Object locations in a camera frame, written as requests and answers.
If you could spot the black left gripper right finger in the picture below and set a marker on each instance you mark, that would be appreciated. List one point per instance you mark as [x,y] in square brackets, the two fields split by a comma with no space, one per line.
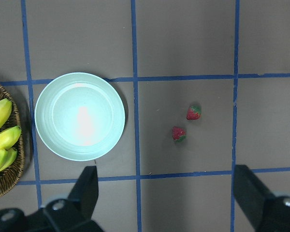
[265,211]

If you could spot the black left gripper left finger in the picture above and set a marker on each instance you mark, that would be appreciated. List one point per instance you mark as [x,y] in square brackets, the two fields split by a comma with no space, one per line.
[71,214]

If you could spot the red strawberry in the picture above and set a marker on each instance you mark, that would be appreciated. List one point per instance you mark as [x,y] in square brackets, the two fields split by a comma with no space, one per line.
[194,112]
[178,134]

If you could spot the light green plate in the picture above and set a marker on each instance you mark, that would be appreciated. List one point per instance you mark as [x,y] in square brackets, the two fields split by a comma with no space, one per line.
[79,116]

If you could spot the woven wicker basket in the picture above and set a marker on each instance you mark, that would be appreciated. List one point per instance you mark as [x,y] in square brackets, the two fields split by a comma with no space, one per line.
[11,175]

